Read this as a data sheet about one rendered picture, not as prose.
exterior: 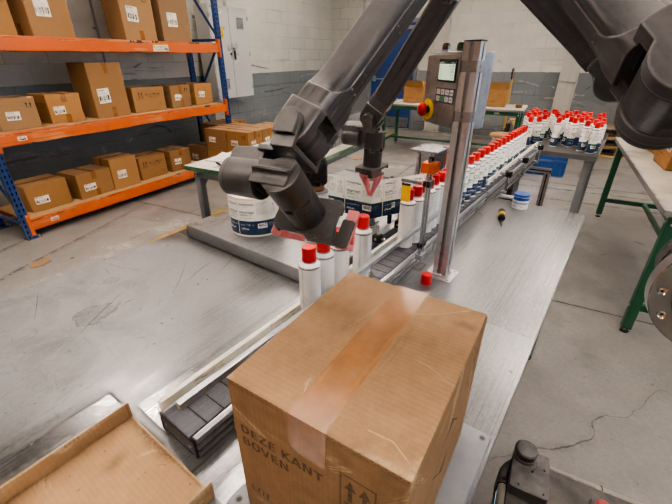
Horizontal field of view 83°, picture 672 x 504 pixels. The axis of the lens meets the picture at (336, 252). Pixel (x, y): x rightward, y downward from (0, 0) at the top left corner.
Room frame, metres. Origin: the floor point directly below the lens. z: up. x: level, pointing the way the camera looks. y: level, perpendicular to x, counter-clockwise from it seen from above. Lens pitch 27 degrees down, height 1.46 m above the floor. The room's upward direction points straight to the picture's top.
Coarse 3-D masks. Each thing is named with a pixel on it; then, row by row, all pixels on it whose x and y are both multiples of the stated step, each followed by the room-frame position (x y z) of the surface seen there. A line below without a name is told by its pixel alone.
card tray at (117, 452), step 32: (128, 416) 0.51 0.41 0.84; (64, 448) 0.42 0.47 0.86; (96, 448) 0.44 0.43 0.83; (128, 448) 0.44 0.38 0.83; (160, 448) 0.44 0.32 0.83; (32, 480) 0.38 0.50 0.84; (64, 480) 0.38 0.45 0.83; (96, 480) 0.38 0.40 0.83; (128, 480) 0.38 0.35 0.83; (160, 480) 0.38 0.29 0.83; (192, 480) 0.38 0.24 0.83
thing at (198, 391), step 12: (432, 216) 1.24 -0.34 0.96; (384, 252) 0.96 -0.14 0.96; (372, 264) 0.91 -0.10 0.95; (300, 312) 0.68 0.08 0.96; (252, 348) 0.56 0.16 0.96; (240, 360) 0.53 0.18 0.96; (216, 372) 0.50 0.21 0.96; (228, 372) 0.51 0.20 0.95; (204, 384) 0.47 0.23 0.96; (192, 396) 0.45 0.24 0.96; (180, 408) 0.43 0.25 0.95
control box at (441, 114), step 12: (432, 60) 1.19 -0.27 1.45; (492, 60) 1.09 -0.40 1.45; (432, 72) 1.18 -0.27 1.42; (432, 84) 1.18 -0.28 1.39; (444, 84) 1.12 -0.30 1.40; (456, 84) 1.07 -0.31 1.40; (432, 96) 1.17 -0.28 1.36; (480, 96) 1.08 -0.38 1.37; (432, 108) 1.16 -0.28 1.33; (444, 108) 1.11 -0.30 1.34; (480, 108) 1.08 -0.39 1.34; (432, 120) 1.16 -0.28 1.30; (444, 120) 1.10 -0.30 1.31; (480, 120) 1.08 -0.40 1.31
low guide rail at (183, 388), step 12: (396, 240) 1.18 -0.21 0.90; (372, 252) 1.05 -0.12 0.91; (288, 312) 0.74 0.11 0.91; (276, 324) 0.71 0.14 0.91; (252, 336) 0.65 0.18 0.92; (264, 336) 0.67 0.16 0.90; (240, 348) 0.62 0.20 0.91; (216, 360) 0.58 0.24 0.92; (228, 360) 0.59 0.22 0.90; (204, 372) 0.55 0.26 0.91; (180, 384) 0.51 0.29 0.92; (192, 384) 0.52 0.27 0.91; (168, 396) 0.49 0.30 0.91; (180, 396) 0.50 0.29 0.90
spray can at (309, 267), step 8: (304, 248) 0.75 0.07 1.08; (312, 248) 0.75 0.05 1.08; (304, 256) 0.74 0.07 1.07; (312, 256) 0.74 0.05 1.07; (304, 264) 0.74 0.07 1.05; (312, 264) 0.74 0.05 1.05; (320, 264) 0.75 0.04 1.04; (304, 272) 0.73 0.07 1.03; (312, 272) 0.73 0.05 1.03; (320, 272) 0.75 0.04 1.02; (304, 280) 0.73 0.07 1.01; (312, 280) 0.73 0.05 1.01; (320, 280) 0.75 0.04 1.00; (304, 288) 0.73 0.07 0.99; (312, 288) 0.73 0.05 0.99; (320, 288) 0.75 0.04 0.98; (304, 296) 0.73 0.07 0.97; (312, 296) 0.73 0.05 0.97; (304, 304) 0.73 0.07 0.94
